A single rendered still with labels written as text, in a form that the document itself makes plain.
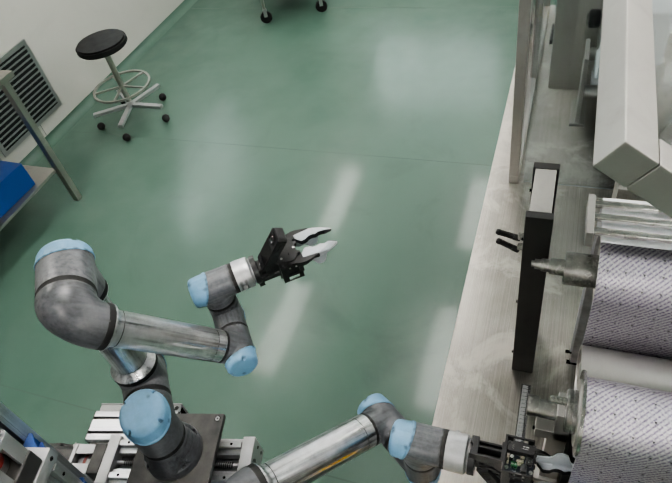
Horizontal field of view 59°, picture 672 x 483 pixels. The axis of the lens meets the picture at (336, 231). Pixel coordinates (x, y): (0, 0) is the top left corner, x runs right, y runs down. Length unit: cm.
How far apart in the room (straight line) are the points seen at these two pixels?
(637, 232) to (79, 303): 102
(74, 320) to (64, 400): 186
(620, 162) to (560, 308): 127
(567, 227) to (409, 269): 122
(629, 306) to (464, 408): 53
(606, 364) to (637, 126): 81
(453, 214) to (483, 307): 156
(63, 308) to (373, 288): 190
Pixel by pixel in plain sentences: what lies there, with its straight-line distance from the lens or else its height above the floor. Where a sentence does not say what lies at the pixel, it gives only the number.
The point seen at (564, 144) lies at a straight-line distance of 193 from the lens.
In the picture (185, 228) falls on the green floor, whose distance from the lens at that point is 352.
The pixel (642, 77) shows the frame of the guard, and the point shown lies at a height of 198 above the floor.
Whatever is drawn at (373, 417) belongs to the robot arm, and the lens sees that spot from 134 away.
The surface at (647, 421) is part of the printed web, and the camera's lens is 109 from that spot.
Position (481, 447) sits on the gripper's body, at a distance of 119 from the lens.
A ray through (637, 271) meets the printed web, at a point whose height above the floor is 140.
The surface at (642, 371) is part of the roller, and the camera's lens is 123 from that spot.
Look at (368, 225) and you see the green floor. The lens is 319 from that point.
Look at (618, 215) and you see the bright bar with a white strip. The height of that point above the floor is 146.
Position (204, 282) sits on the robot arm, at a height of 125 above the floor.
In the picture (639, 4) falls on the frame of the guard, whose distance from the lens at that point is 62.
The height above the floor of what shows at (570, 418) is 128.
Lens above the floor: 225
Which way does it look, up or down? 45 degrees down
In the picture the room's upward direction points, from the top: 13 degrees counter-clockwise
